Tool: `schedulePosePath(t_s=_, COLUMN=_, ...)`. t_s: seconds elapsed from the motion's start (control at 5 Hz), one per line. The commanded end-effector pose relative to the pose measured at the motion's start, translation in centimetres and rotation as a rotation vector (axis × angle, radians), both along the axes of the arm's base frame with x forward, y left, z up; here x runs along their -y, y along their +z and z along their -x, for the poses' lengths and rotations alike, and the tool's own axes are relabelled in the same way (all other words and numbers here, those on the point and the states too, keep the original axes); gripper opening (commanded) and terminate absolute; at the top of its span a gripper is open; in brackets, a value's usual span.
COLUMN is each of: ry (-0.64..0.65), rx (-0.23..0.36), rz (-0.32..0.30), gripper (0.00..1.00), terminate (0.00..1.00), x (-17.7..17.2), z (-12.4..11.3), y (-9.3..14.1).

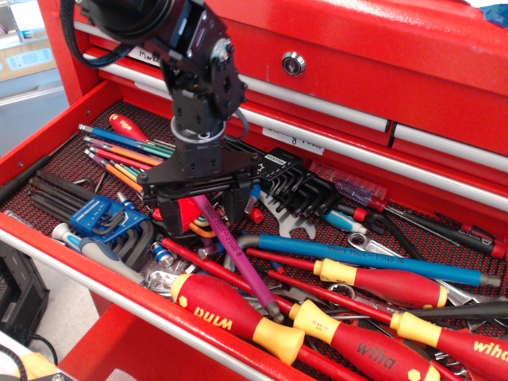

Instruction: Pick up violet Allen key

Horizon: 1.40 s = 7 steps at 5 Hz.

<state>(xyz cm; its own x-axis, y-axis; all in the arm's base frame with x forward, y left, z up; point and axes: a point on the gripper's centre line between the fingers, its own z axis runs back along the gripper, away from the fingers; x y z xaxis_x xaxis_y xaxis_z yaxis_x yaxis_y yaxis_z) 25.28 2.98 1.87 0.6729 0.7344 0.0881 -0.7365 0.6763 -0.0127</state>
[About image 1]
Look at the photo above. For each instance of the large blue Allen key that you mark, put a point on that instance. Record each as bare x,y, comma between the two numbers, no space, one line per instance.
369,259

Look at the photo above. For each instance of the violet Allen key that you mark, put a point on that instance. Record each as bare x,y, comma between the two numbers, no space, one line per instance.
240,259

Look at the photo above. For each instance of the red tool chest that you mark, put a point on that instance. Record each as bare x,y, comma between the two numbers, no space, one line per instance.
411,95

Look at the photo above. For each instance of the big red yellow Wiha screwdriver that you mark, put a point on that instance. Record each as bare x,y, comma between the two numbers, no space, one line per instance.
216,302

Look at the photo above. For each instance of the small red Wiha screwdriver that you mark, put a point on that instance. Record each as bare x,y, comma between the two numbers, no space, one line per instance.
128,128

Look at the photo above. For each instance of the white handwritten drawer label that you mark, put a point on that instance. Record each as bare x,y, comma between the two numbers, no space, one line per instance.
293,141

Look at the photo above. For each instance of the red yellow Wiha screwdriver front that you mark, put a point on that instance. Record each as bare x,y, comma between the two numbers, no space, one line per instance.
375,354

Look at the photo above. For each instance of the white Markers label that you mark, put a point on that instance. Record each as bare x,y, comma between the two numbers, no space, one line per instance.
139,54

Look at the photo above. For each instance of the silver ring spanner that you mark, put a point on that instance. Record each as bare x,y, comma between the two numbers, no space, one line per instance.
364,243

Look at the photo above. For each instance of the silver open-end wrench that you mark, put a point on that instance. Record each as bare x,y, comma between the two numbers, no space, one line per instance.
287,222

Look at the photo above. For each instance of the red yellow screwdriver right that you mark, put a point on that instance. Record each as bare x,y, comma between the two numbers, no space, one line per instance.
486,356

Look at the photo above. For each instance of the silver drawer lock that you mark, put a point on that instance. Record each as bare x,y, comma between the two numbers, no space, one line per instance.
293,64

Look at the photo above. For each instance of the black Tekton key holder set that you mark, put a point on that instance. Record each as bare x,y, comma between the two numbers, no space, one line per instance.
283,177

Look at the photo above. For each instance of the red black pen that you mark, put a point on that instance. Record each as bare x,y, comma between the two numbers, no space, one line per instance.
474,238

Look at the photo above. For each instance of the white blue small screwdriver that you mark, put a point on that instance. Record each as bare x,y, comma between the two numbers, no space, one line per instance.
344,222

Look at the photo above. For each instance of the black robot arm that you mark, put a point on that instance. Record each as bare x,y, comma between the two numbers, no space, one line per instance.
196,59

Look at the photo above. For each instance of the clear purple handle screwdriver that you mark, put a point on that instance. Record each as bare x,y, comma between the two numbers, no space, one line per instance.
367,198

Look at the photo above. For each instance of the lower red hex key holder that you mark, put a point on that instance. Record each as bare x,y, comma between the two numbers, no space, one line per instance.
189,211

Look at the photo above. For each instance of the red yellow screwdriver middle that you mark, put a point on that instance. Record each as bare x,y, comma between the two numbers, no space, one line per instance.
402,288

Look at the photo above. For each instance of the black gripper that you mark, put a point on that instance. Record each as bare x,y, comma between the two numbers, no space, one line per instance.
195,169

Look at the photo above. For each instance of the black device on floor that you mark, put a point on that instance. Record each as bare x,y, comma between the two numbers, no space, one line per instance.
24,296

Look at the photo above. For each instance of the blue hex key holder set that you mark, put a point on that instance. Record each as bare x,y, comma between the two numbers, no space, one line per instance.
117,224

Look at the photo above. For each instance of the blue long hex key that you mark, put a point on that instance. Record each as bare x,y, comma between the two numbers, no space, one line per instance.
110,136

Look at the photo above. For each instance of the grey blue screwdriver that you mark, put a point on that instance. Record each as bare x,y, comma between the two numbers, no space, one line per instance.
96,251

